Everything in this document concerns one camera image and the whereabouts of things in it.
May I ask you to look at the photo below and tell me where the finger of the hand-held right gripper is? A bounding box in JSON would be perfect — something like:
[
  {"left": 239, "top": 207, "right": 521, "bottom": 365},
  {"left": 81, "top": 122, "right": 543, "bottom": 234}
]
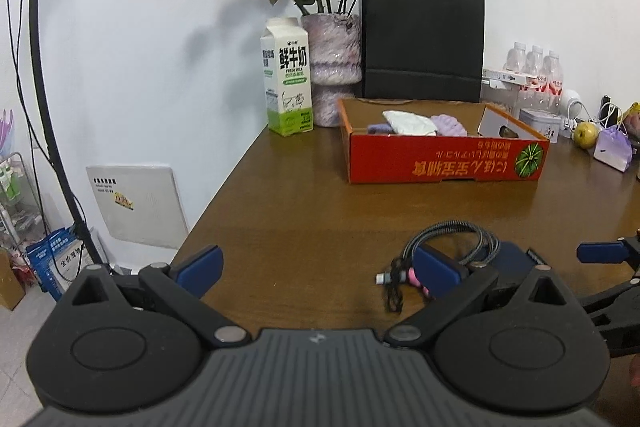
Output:
[
  {"left": 576, "top": 229, "right": 640, "bottom": 265},
  {"left": 487, "top": 241, "right": 640, "bottom": 332}
]

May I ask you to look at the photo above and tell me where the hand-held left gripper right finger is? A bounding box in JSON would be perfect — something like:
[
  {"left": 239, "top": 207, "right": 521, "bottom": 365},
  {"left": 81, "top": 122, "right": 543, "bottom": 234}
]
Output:
[{"left": 384, "top": 244, "right": 571, "bottom": 349}]

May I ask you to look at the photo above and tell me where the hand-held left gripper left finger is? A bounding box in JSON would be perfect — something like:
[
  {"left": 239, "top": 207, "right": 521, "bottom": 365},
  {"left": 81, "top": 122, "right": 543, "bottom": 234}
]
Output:
[{"left": 70, "top": 246, "right": 252, "bottom": 349}]

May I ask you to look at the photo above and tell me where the grey braided cable bundle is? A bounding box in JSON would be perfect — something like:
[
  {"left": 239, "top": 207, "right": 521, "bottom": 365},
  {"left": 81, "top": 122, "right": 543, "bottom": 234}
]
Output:
[{"left": 376, "top": 220, "right": 501, "bottom": 313}]

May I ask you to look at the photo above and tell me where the orange cardboard box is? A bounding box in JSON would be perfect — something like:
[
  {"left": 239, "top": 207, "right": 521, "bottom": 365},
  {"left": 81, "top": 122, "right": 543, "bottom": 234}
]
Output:
[{"left": 336, "top": 97, "right": 551, "bottom": 185}]

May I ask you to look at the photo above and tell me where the purple fluffy towel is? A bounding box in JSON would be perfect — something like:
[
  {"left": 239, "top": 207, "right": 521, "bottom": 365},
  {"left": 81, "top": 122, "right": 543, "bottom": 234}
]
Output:
[{"left": 430, "top": 113, "right": 469, "bottom": 138}]

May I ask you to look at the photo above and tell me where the white cloth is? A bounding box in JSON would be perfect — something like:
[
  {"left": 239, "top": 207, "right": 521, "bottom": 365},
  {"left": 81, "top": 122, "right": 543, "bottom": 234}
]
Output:
[{"left": 382, "top": 109, "right": 438, "bottom": 138}]

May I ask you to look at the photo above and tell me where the white flat panel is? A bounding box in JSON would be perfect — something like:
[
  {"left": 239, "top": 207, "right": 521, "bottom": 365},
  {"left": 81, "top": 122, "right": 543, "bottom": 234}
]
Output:
[{"left": 85, "top": 164, "right": 190, "bottom": 250}]

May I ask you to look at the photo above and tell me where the purple white tissue bag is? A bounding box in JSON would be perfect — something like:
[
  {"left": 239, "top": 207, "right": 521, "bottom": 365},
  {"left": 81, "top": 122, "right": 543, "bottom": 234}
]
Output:
[{"left": 593, "top": 127, "right": 632, "bottom": 172}]

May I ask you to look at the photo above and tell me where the yellow green fruit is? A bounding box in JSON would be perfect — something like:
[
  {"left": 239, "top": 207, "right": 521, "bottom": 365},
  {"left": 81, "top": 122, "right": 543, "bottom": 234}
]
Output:
[{"left": 572, "top": 122, "right": 599, "bottom": 148}]

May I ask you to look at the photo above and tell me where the blue printed bag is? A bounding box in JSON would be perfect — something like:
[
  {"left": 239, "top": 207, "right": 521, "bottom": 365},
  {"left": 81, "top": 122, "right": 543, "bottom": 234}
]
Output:
[
  {"left": 26, "top": 229, "right": 66, "bottom": 300},
  {"left": 47, "top": 234, "right": 92, "bottom": 297}
]

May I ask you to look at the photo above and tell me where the grey tin box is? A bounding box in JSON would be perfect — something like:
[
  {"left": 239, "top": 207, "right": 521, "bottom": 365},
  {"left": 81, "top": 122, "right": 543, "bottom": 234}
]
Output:
[{"left": 519, "top": 108, "right": 563, "bottom": 142}]

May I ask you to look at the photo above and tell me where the small white round device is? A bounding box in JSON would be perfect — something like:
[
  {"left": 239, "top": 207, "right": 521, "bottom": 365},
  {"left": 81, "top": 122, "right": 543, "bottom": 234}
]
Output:
[{"left": 560, "top": 89, "right": 586, "bottom": 128}]

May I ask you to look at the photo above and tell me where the clear container of seeds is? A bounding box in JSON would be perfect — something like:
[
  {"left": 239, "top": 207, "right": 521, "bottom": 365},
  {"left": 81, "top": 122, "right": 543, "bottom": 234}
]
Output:
[{"left": 487, "top": 83, "right": 526, "bottom": 118}]

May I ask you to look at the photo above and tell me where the brown cardboard carton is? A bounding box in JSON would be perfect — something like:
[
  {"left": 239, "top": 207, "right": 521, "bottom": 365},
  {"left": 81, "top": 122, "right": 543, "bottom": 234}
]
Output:
[{"left": 0, "top": 249, "right": 26, "bottom": 310}]

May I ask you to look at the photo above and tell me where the white green milk carton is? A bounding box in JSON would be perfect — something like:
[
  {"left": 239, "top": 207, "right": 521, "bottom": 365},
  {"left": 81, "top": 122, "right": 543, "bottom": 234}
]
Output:
[{"left": 260, "top": 18, "right": 315, "bottom": 138}]

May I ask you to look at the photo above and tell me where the black paper bag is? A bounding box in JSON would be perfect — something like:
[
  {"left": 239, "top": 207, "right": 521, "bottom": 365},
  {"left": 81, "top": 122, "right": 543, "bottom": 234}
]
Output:
[{"left": 361, "top": 0, "right": 486, "bottom": 104}]

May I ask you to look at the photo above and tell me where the pink marbled vase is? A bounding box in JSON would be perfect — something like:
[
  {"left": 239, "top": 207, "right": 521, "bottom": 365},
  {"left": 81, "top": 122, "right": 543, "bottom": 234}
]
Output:
[{"left": 300, "top": 12, "right": 363, "bottom": 128}]

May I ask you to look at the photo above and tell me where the white charging cable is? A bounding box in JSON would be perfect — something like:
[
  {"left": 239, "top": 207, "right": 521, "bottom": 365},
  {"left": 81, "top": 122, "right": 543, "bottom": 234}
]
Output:
[{"left": 567, "top": 99, "right": 608, "bottom": 130}]

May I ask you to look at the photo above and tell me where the wire storage rack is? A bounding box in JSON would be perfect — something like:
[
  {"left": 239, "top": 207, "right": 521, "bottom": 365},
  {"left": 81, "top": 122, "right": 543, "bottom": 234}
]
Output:
[{"left": 0, "top": 152, "right": 51, "bottom": 253}]

